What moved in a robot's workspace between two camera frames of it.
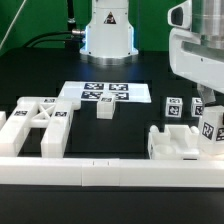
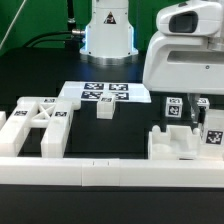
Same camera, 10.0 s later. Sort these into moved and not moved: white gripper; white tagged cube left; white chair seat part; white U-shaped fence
Moved: white gripper
Not moved: white tagged cube left; white chair seat part; white U-shaped fence
